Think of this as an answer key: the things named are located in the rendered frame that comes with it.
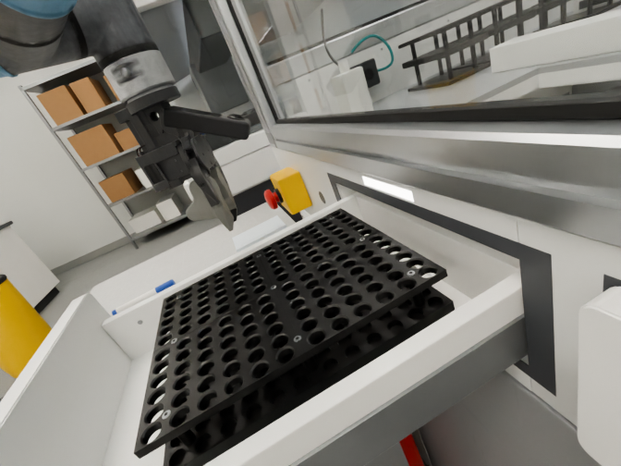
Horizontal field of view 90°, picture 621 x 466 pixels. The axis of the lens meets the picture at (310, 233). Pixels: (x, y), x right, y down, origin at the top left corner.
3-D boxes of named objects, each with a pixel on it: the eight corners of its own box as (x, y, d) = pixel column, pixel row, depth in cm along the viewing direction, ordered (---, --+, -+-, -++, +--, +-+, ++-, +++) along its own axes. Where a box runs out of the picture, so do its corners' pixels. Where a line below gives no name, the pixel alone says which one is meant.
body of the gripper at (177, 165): (175, 182, 51) (131, 108, 46) (223, 163, 50) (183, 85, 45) (158, 197, 44) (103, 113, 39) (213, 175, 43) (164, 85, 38)
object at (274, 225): (238, 255, 71) (236, 250, 70) (235, 242, 78) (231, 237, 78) (288, 230, 73) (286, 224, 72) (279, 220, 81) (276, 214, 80)
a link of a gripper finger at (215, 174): (213, 221, 55) (183, 177, 50) (242, 210, 55) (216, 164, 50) (210, 231, 53) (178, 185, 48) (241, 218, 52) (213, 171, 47)
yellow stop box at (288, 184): (289, 217, 57) (273, 182, 54) (280, 208, 64) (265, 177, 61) (313, 205, 58) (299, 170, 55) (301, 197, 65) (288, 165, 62)
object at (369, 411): (43, 691, 16) (-60, 660, 13) (135, 354, 39) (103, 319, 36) (614, 301, 22) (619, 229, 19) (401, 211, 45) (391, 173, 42)
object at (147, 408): (140, 459, 18) (133, 453, 18) (166, 302, 34) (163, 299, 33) (169, 441, 18) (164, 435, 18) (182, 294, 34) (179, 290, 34)
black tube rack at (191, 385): (191, 505, 20) (132, 452, 18) (193, 339, 36) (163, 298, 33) (460, 334, 24) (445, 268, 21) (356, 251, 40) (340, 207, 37)
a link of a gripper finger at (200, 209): (205, 240, 50) (176, 187, 47) (238, 226, 49) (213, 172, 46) (199, 247, 47) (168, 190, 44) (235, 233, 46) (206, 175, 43)
